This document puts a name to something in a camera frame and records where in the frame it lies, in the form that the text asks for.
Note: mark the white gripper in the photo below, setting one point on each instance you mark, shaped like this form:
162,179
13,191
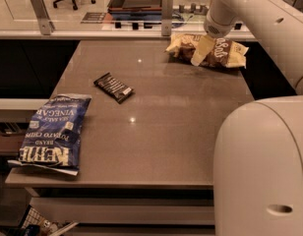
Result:
214,26

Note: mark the brown chip bag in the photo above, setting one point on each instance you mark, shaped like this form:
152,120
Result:
226,53

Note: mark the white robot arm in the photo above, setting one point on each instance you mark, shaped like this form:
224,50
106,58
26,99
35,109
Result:
258,153

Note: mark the blue kettle chip bag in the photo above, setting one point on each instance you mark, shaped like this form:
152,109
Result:
53,138

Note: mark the open tray box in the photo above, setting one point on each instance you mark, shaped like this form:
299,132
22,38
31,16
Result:
135,10

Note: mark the black snack bar wrapper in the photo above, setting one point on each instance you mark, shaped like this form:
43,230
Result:
113,87

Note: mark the middle metal glass bracket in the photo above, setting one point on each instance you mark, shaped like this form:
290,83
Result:
166,17

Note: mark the metal glass bracket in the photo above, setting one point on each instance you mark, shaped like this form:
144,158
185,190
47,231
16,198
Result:
166,17
45,25

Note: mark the left metal glass bracket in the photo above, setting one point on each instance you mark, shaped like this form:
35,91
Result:
45,25

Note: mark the wire basket with items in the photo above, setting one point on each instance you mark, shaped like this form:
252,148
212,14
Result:
34,224

